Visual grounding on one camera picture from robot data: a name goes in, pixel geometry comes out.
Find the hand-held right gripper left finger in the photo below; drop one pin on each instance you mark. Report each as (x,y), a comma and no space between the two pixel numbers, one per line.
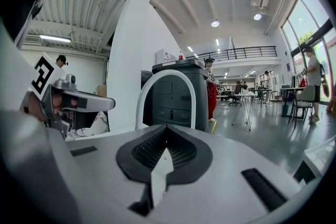
(99,178)

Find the marble patterned sink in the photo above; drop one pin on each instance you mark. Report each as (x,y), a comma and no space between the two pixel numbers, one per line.
(101,120)

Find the red bottle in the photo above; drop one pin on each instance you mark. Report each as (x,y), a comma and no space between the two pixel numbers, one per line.
(180,55)

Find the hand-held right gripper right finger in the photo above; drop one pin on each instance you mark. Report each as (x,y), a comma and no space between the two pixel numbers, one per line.
(223,191)

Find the white box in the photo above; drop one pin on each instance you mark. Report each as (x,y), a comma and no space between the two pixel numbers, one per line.
(165,56)

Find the person's left hand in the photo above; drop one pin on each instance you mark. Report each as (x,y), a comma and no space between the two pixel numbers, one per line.
(32,107)

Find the fluorescent tube light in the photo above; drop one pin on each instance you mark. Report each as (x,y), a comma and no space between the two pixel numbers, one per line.
(55,38)

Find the round ceiling lamp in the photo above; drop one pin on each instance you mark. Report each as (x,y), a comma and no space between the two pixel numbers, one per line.
(215,23)
(257,17)

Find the person's black clothing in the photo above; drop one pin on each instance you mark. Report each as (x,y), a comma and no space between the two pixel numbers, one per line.
(15,8)

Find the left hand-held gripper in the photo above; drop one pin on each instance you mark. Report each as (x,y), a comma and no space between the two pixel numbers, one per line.
(46,73)

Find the black balcony railing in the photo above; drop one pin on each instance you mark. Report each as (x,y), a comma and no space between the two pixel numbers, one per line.
(236,53)

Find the grey chair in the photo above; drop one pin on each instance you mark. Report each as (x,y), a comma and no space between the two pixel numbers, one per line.
(305,93)

